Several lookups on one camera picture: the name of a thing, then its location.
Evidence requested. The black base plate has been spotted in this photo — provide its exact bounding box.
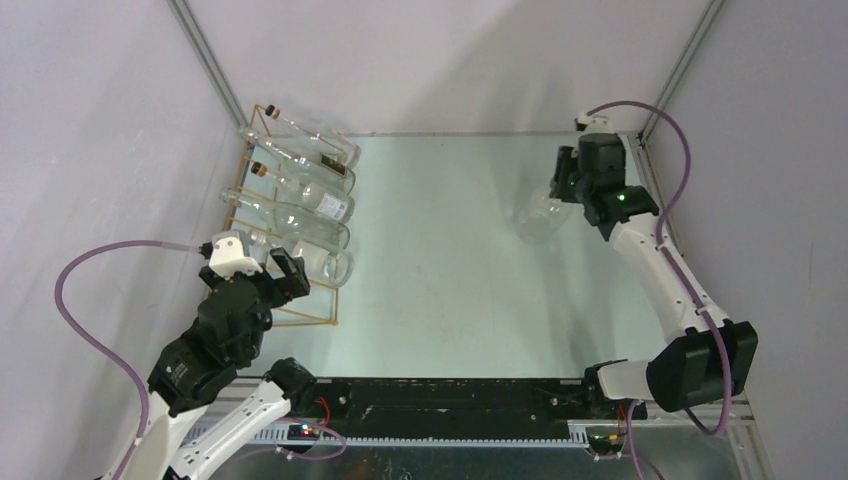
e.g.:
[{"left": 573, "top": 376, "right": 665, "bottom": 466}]
[{"left": 291, "top": 377, "right": 617, "bottom": 442}]

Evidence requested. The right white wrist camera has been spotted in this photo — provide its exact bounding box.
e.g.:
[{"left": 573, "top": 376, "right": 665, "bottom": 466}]
[{"left": 574, "top": 113, "right": 615, "bottom": 136}]

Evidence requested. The right electronics board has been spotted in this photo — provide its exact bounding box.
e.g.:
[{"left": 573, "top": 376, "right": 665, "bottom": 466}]
[{"left": 589, "top": 434, "right": 621, "bottom": 445}]

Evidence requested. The aluminium frame rail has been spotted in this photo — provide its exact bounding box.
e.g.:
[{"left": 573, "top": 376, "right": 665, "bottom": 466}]
[{"left": 153, "top": 377, "right": 757, "bottom": 452}]

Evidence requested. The clear bottle white label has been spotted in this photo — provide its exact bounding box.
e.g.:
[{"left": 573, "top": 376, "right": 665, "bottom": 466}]
[{"left": 249, "top": 162, "right": 355, "bottom": 224}]

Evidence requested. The clear bottle frosted cap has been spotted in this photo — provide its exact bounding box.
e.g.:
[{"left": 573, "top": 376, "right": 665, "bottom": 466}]
[{"left": 247, "top": 229, "right": 354, "bottom": 288}]

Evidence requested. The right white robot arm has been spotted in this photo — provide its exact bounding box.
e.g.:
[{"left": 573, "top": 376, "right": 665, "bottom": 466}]
[{"left": 550, "top": 133, "right": 758, "bottom": 418}]

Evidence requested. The long clear glass bottle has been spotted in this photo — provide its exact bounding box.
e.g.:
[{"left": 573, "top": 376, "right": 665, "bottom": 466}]
[{"left": 219, "top": 188, "right": 350, "bottom": 248}]

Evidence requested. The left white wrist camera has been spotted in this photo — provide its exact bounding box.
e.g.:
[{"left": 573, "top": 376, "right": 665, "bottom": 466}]
[{"left": 199, "top": 230, "right": 262, "bottom": 280}]

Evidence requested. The electronics board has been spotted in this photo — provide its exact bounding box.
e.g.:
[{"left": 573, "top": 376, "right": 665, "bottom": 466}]
[
  {"left": 589, "top": 434, "right": 621, "bottom": 445},
  {"left": 286, "top": 424, "right": 322, "bottom": 442}
]

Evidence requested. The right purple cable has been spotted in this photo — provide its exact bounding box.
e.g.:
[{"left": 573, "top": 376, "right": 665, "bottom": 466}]
[{"left": 586, "top": 100, "right": 735, "bottom": 439}]

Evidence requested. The left electronics board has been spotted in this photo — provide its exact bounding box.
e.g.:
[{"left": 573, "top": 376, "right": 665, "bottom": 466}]
[{"left": 286, "top": 424, "right": 322, "bottom": 442}]

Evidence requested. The clear bottle black cork top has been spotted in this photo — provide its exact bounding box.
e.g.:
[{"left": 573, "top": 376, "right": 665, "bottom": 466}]
[{"left": 264, "top": 104, "right": 361, "bottom": 168}]

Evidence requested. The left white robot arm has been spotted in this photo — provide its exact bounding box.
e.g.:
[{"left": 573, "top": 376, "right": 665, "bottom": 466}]
[{"left": 105, "top": 248, "right": 316, "bottom": 479}]

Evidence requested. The clear bottle black label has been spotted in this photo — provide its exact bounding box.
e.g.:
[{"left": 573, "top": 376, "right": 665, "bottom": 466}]
[{"left": 238, "top": 126, "right": 356, "bottom": 193}]

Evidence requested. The gold wire wine rack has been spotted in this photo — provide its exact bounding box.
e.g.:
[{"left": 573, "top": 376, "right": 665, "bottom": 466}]
[{"left": 218, "top": 104, "right": 356, "bottom": 328}]

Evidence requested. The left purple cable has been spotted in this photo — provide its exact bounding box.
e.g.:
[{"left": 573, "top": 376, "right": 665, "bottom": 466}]
[{"left": 54, "top": 239, "right": 213, "bottom": 465}]

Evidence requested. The purple cable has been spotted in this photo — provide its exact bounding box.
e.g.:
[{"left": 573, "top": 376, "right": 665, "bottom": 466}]
[
  {"left": 586, "top": 100, "right": 735, "bottom": 439},
  {"left": 54, "top": 239, "right": 213, "bottom": 465}
]

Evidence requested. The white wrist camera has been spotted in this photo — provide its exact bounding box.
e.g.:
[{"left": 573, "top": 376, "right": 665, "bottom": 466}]
[
  {"left": 574, "top": 113, "right": 615, "bottom": 136},
  {"left": 199, "top": 230, "right": 262, "bottom": 280}
]

